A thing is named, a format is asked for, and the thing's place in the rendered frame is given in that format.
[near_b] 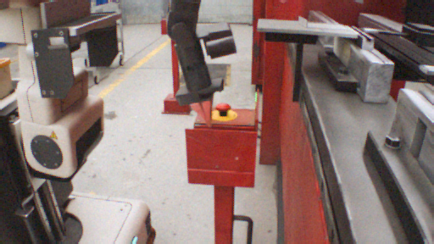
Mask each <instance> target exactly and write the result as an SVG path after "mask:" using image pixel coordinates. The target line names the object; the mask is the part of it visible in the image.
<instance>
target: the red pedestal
mask: <svg viewBox="0 0 434 244"><path fill-rule="evenodd" d="M160 24H161V35H167V31H166V18H164V19H161V20H160ZM171 50H172V53H171V63H172V78H173V92H174V93H169V94H168V96H167V98H165V99H164V100H163V103H164V108H163V110H162V111H161V114H176V115H190V112H191V111H192V110H191V104H189V105H184V106H180V105H179V103H178V101H176V98H175V94H176V93H177V91H178V90H179V88H180V79H179V67H180V63H179V59H178V57H177V54H176V51H175V42H174V41H172V40H171Z"/></svg>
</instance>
